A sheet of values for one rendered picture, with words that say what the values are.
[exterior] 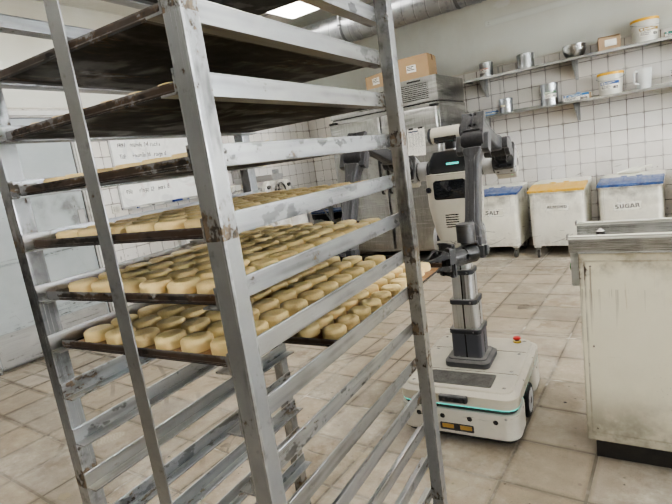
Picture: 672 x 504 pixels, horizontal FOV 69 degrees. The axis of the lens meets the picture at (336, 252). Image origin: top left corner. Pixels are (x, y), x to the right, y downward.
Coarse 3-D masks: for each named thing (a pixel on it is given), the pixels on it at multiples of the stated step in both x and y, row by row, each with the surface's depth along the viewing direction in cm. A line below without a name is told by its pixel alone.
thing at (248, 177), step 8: (240, 136) 131; (248, 136) 133; (248, 176) 133; (248, 184) 133; (256, 184) 135; (280, 344) 142; (280, 368) 143; (280, 376) 144; (288, 400) 145; (296, 416) 148; (288, 424) 147; (296, 424) 148; (288, 432) 147; (296, 456) 148; (304, 472) 151; (296, 480) 150; (304, 480) 151; (296, 488) 151
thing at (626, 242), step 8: (656, 232) 169; (664, 232) 167; (568, 240) 181; (576, 240) 180; (584, 240) 179; (592, 240) 177; (600, 240) 176; (608, 240) 175; (616, 240) 173; (624, 240) 172; (632, 240) 171; (640, 240) 169; (648, 240) 168; (656, 240) 167; (664, 240) 166; (568, 248) 182; (576, 248) 181; (584, 248) 179; (592, 248) 178; (600, 248) 177; (608, 248) 175; (616, 248) 174; (624, 248) 173; (632, 248) 171; (640, 248) 170; (648, 248) 169; (656, 248) 168; (664, 248) 166
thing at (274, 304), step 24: (336, 264) 113; (360, 264) 109; (288, 288) 98; (312, 288) 102; (336, 288) 95; (144, 312) 95; (168, 312) 92; (192, 312) 89; (216, 312) 87; (264, 312) 82; (288, 312) 81; (96, 336) 85; (120, 336) 82; (144, 336) 79; (168, 336) 77; (192, 336) 75; (216, 336) 78
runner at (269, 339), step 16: (400, 256) 114; (368, 272) 100; (384, 272) 106; (352, 288) 94; (320, 304) 84; (336, 304) 88; (288, 320) 76; (304, 320) 79; (272, 336) 72; (288, 336) 75; (224, 368) 66
